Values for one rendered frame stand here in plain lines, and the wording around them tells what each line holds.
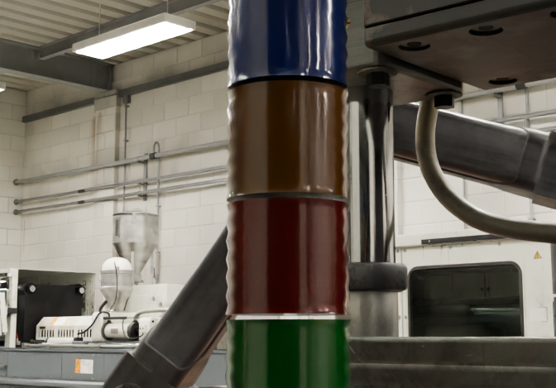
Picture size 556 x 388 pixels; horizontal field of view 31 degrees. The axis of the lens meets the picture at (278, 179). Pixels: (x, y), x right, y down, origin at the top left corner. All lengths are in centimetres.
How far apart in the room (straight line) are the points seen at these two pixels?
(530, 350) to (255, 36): 25
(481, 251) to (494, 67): 531
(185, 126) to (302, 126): 1052
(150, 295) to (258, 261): 852
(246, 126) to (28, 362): 892
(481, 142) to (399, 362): 41
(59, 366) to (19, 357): 62
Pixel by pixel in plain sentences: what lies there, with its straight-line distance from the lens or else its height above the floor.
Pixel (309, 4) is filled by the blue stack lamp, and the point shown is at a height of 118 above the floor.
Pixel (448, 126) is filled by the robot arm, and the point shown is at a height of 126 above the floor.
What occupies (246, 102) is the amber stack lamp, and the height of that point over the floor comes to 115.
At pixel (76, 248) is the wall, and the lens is 1217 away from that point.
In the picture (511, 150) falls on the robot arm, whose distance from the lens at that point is 91.
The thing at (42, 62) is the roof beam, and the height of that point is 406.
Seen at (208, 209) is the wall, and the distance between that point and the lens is 1039.
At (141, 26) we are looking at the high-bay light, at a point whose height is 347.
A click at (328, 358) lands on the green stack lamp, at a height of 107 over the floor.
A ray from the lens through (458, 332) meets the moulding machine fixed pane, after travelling 597.
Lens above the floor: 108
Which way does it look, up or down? 9 degrees up
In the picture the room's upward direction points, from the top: straight up
